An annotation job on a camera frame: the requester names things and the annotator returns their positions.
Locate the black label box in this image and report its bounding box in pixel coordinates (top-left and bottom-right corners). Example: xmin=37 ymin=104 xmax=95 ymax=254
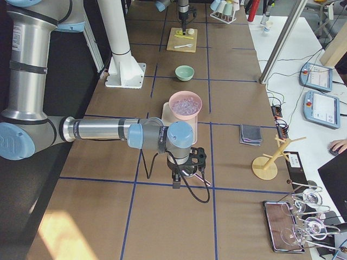
xmin=286 ymin=151 xmax=307 ymax=184

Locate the white plastic spoon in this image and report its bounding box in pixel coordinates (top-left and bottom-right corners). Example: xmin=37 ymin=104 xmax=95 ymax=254
xmin=173 ymin=43 xmax=193 ymax=49

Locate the aluminium frame post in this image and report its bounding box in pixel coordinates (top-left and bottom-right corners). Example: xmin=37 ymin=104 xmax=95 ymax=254
xmin=259 ymin=0 xmax=307 ymax=84

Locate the folded grey cloth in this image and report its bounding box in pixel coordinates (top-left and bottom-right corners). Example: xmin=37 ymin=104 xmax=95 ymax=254
xmin=239 ymin=124 xmax=262 ymax=146

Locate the metal tray with wine glasses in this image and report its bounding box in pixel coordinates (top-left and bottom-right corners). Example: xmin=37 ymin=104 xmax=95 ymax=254
xmin=262 ymin=184 xmax=341 ymax=254

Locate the cup rack with coloured cups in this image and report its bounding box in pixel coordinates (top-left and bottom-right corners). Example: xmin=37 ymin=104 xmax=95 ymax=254
xmin=209 ymin=0 xmax=241 ymax=24

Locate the pink bowl of ice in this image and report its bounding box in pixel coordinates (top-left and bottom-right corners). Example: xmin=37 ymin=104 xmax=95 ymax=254
xmin=169 ymin=90 xmax=203 ymax=120

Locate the stainless steel ice scoop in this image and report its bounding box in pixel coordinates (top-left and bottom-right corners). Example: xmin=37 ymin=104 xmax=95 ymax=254
xmin=181 ymin=166 xmax=211 ymax=187

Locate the far teach pendant tablet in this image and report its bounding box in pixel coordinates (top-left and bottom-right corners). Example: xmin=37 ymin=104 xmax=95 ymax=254
xmin=299 ymin=62 xmax=332 ymax=93

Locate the teach pendant tablet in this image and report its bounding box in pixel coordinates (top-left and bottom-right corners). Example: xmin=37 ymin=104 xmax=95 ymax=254
xmin=303 ymin=90 xmax=340 ymax=129
xmin=299 ymin=62 xmax=332 ymax=93

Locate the near teach pendant tablet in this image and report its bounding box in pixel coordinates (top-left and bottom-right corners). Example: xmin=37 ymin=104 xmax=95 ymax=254
xmin=303 ymin=90 xmax=340 ymax=129

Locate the paper cup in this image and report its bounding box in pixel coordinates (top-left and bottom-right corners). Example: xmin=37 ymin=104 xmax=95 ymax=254
xmin=264 ymin=21 xmax=273 ymax=34

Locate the wooden mug tree stand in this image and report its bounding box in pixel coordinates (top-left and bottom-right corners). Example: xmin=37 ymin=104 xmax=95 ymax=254
xmin=252 ymin=134 xmax=306 ymax=180

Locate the person's hand on mouse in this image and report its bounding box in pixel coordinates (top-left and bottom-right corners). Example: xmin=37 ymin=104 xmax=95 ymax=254
xmin=329 ymin=139 xmax=347 ymax=154

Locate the beige plastic tray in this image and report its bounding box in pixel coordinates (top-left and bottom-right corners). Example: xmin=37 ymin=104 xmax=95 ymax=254
xmin=161 ymin=102 xmax=198 ymax=145

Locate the yellow plastic knife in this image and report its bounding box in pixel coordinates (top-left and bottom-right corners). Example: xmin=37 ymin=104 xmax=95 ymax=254
xmin=174 ymin=34 xmax=194 ymax=40

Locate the mint green bowl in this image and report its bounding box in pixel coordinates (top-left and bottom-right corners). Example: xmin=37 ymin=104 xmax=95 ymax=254
xmin=175 ymin=65 xmax=195 ymax=82

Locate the red bottle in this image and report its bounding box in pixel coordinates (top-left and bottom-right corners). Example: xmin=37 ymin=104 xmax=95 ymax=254
xmin=247 ymin=0 xmax=260 ymax=22

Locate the wooden cutting board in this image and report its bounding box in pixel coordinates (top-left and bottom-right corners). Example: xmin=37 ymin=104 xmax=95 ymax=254
xmin=166 ymin=27 xmax=198 ymax=53

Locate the clear plastic bottle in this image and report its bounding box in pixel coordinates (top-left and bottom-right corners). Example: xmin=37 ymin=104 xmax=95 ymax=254
xmin=260 ymin=11 xmax=271 ymax=25

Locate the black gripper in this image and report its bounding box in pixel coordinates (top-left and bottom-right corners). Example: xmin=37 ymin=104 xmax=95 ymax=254
xmin=167 ymin=159 xmax=187 ymax=189
xmin=178 ymin=11 xmax=189 ymax=35

